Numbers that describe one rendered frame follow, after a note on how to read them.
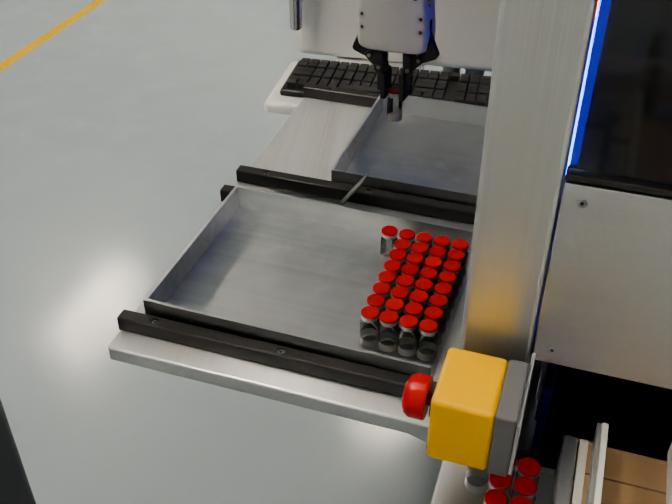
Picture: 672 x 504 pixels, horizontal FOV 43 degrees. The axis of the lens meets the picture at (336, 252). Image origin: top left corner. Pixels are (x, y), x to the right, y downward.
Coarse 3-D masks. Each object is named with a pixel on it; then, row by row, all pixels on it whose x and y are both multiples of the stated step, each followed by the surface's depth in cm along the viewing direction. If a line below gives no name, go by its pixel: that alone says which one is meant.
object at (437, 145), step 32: (416, 96) 140; (384, 128) 138; (416, 128) 138; (448, 128) 138; (480, 128) 138; (352, 160) 130; (384, 160) 130; (416, 160) 130; (448, 160) 130; (480, 160) 130; (416, 192) 119; (448, 192) 118
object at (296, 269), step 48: (240, 192) 119; (192, 240) 108; (240, 240) 114; (288, 240) 114; (336, 240) 114; (432, 240) 113; (192, 288) 106; (240, 288) 106; (288, 288) 106; (336, 288) 106; (288, 336) 95; (336, 336) 99
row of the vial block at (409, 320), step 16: (448, 240) 106; (432, 256) 103; (432, 272) 101; (416, 288) 99; (432, 288) 99; (416, 304) 96; (400, 320) 94; (416, 320) 94; (400, 336) 95; (416, 336) 95; (400, 352) 96
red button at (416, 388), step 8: (416, 376) 75; (424, 376) 75; (408, 384) 75; (416, 384) 75; (424, 384) 75; (432, 384) 77; (408, 392) 74; (416, 392) 74; (424, 392) 74; (432, 392) 76; (408, 400) 74; (416, 400) 74; (424, 400) 74; (408, 408) 75; (416, 408) 74; (424, 408) 75; (408, 416) 75; (416, 416) 75; (424, 416) 76
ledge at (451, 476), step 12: (444, 468) 84; (456, 468) 84; (516, 468) 84; (444, 480) 83; (456, 480) 83; (540, 480) 83; (552, 480) 83; (444, 492) 82; (456, 492) 82; (468, 492) 82; (540, 492) 82; (552, 492) 82
